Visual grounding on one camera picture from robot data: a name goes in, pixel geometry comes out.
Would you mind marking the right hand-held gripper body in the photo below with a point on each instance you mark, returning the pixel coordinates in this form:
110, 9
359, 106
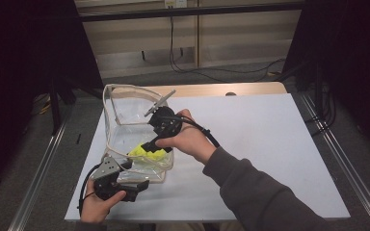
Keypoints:
165, 123

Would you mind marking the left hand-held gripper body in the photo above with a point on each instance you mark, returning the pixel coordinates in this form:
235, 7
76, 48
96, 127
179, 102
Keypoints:
107, 171

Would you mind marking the clear plastic bag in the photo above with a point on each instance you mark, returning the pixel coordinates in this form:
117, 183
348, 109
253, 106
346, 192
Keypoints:
131, 125

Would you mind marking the person's right hand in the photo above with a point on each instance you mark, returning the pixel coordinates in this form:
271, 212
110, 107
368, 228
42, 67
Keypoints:
189, 141

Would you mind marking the person's left hand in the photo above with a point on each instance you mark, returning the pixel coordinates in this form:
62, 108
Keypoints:
98, 205

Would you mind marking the black metal stand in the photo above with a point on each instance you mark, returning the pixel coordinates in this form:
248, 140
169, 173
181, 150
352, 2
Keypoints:
55, 106

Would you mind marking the white board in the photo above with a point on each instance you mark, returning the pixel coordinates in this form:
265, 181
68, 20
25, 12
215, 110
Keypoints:
269, 102

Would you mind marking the black horizontal bar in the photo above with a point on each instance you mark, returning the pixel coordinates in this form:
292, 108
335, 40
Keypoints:
186, 12

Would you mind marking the white power outlet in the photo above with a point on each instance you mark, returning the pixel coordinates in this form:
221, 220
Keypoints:
175, 3

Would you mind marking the dark curtain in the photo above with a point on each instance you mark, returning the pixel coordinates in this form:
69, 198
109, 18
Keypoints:
350, 64
19, 80

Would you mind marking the metal floor rail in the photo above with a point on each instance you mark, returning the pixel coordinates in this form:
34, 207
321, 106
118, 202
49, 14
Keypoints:
35, 179
347, 160

